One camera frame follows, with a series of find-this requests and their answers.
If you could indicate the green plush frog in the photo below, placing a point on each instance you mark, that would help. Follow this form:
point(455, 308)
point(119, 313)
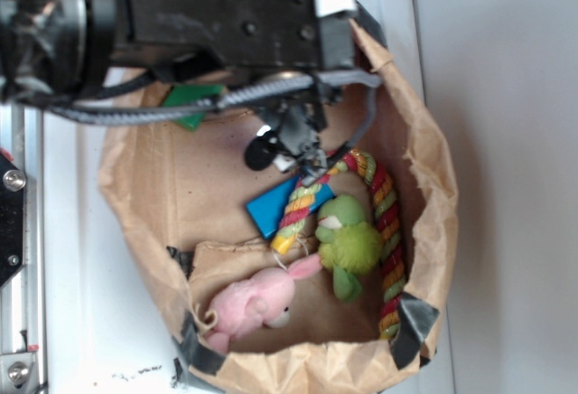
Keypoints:
point(349, 246)

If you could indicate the pink plush bunny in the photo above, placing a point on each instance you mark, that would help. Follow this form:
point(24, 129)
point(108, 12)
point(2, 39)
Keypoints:
point(264, 299)

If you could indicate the aluminium frame rail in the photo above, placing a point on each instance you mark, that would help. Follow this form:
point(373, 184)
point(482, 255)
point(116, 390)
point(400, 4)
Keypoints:
point(23, 323)

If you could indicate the black metal bracket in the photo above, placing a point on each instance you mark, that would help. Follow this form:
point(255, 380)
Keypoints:
point(13, 182)

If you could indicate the brown paper bag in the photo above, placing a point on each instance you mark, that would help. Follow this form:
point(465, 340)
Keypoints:
point(181, 200)

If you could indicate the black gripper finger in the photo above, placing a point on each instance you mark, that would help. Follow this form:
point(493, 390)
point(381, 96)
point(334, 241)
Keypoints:
point(291, 134)

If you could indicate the green wooden block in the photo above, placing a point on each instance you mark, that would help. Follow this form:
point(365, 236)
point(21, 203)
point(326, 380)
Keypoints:
point(181, 95)

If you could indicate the silver corner bracket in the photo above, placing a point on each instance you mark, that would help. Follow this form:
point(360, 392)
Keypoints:
point(17, 371)

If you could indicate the blue wooden block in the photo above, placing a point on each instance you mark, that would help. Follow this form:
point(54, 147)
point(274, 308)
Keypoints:
point(267, 210)

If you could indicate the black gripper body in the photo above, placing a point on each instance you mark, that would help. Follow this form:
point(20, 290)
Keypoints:
point(231, 41)

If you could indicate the multicolour rope toy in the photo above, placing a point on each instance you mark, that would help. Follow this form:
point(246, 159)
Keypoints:
point(385, 220)

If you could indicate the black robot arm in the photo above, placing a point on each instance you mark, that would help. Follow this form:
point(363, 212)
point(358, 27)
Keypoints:
point(56, 56)

